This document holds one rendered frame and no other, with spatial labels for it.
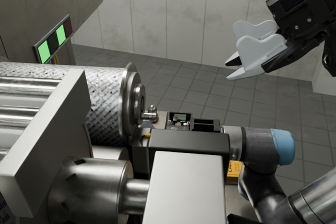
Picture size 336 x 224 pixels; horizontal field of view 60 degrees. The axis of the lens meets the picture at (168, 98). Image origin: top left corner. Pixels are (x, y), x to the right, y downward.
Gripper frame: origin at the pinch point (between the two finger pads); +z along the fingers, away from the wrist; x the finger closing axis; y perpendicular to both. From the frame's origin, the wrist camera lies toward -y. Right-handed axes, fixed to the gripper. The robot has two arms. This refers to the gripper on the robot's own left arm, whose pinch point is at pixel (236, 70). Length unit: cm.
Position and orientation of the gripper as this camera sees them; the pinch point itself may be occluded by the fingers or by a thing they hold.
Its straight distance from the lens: 45.6
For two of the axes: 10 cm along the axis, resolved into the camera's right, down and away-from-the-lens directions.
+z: -7.6, 4.8, 4.4
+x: -1.0, 5.8, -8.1
